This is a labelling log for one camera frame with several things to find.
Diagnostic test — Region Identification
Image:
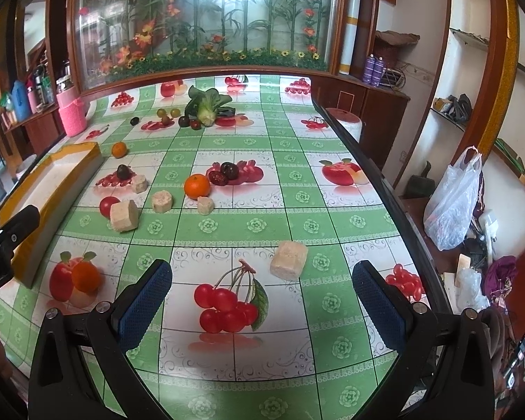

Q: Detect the dark wooden cabinet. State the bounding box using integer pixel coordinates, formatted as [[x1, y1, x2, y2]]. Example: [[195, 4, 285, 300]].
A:
[[310, 73, 410, 169]]

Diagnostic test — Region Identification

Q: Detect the red tomato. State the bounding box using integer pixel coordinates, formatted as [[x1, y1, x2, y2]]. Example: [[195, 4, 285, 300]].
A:
[[99, 196, 120, 219]]

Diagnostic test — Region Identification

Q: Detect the white red paper roll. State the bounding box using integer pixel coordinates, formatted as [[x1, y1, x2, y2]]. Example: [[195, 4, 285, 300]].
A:
[[326, 107, 363, 142]]

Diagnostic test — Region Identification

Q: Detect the green bok choy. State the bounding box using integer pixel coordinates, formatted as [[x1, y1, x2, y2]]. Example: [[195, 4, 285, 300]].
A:
[[185, 86, 232, 127]]

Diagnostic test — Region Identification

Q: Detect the rolled white poster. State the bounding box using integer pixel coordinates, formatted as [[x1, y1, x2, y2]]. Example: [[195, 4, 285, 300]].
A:
[[338, 0, 361, 75]]

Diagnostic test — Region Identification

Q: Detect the small far orange tangerine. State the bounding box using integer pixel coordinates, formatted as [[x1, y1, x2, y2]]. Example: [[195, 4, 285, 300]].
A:
[[111, 141, 129, 158]]

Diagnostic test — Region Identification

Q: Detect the small beige foam piece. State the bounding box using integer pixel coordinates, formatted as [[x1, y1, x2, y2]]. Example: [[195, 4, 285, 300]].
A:
[[197, 196, 215, 215]]

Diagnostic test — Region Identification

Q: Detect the pink knitted sleeve cup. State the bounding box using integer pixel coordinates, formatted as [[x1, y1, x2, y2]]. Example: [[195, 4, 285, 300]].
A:
[[57, 86, 87, 138]]

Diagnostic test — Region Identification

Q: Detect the large beige foam cube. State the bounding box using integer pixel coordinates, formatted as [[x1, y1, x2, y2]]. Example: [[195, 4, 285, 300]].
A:
[[110, 200, 140, 233]]

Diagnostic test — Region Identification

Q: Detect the small foam piece near plum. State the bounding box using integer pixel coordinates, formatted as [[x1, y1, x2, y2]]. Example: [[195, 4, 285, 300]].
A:
[[131, 175, 149, 194]]

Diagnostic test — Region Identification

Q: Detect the purple spray can left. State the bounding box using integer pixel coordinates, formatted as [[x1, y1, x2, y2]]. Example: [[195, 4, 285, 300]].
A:
[[362, 54, 376, 84]]

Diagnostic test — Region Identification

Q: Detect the flower mural glass panel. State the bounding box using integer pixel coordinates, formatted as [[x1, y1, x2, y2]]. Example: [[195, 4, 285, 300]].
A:
[[68, 0, 344, 92]]

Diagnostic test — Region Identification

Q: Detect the beige foam cylinder piece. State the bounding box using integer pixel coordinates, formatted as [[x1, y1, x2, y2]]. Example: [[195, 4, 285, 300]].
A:
[[152, 190, 173, 214]]

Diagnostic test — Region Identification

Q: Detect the white plastic bag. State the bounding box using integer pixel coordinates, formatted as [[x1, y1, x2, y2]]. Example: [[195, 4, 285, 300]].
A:
[[423, 146, 483, 251]]

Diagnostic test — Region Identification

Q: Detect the dark purple plum centre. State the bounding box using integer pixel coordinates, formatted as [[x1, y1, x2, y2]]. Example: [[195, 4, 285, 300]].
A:
[[220, 162, 239, 181]]

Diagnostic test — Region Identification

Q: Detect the beige foam cube right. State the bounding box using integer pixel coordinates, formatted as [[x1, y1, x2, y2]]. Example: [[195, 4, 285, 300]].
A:
[[270, 241, 308, 281]]

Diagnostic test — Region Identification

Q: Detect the purple spray can right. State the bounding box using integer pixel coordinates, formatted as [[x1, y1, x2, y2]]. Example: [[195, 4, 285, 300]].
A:
[[371, 57, 385, 87]]

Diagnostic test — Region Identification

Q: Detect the large orange tangerine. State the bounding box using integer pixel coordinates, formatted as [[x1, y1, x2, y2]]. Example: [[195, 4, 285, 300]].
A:
[[183, 174, 211, 200]]

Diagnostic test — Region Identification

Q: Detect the dark plum near bok choy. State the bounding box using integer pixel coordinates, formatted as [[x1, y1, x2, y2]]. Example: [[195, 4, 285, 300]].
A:
[[178, 116, 190, 127]]

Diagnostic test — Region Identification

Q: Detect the dark plum on cherries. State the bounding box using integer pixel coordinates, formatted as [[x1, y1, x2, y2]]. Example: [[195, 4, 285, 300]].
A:
[[115, 164, 132, 181]]

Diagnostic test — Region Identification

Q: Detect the purple spray can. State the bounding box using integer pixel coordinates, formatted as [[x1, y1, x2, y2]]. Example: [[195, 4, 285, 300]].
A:
[[362, 54, 376, 84], [371, 57, 385, 87]]

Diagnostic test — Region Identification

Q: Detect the blue plastic jug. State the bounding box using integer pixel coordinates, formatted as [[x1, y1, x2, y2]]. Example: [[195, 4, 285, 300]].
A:
[[11, 80, 32, 123]]

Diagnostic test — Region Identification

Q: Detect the red date near bok choy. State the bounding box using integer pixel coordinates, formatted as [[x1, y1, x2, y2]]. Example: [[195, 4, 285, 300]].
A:
[[190, 119, 202, 130]]

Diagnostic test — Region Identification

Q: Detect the white foam tray yellow tape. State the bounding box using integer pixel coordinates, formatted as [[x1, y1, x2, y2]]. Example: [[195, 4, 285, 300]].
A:
[[0, 141, 103, 287]]

